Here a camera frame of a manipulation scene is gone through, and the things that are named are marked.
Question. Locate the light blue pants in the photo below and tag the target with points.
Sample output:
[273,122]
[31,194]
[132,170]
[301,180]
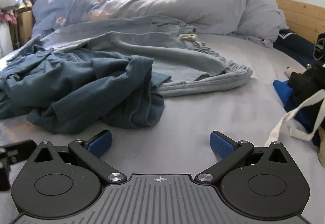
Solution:
[152,48]

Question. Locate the navy cloth with white stripes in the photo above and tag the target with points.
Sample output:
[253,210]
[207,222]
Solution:
[292,46]

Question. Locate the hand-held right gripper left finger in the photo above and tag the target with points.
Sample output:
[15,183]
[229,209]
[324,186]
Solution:
[100,144]

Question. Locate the dark teal t-shirt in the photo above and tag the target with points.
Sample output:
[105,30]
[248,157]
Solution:
[76,87]

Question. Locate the printed light blue bed sheet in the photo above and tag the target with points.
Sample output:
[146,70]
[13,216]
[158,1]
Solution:
[228,112]

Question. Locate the cardboard box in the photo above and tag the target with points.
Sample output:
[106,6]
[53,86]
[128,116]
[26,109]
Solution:
[24,23]

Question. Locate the pink cloth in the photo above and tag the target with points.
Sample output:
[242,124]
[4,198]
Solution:
[7,16]

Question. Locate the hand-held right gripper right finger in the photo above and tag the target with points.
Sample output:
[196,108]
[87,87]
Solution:
[221,144]

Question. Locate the bright blue cloth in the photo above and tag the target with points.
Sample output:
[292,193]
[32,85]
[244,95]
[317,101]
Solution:
[284,92]

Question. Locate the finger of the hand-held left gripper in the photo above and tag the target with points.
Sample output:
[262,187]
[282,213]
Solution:
[4,177]
[20,149]

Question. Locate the wooden headboard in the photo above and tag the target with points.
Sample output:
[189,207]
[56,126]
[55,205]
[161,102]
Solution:
[299,18]

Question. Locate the white cloth bundle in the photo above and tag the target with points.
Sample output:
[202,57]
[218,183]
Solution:
[5,38]

